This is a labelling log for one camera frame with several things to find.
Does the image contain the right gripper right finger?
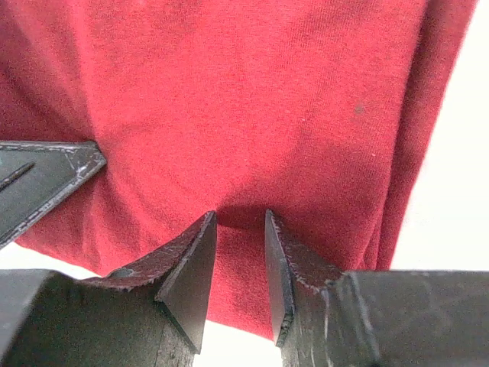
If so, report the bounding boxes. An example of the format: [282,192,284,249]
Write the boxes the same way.
[265,211,488,366]

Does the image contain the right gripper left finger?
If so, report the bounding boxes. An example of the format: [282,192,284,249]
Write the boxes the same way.
[1,212,217,366]

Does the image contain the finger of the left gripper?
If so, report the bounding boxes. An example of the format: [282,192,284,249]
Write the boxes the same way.
[1,141,106,247]

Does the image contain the dark maroon t shirt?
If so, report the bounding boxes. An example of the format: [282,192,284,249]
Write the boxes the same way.
[1,1,475,339]

